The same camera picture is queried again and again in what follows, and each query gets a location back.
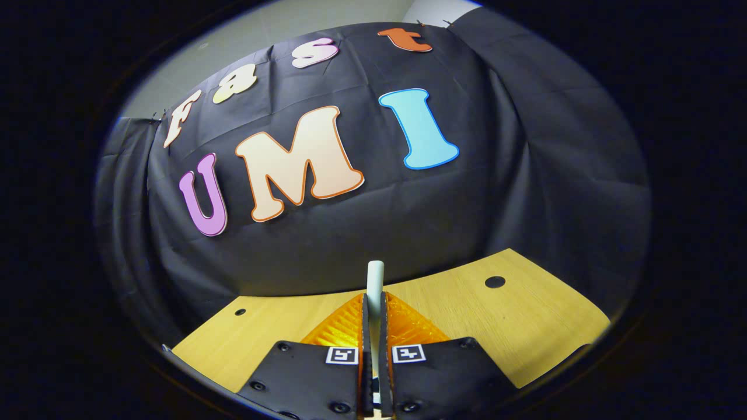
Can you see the black backdrop cloth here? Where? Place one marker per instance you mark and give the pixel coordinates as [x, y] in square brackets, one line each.
[408, 221]

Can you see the pale green toothbrush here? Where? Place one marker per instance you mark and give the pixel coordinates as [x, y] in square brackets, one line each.
[375, 280]

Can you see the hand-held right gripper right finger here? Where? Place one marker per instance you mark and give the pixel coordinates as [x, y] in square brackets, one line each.
[449, 379]

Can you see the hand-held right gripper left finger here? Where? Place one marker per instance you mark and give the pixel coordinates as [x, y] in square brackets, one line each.
[303, 379]

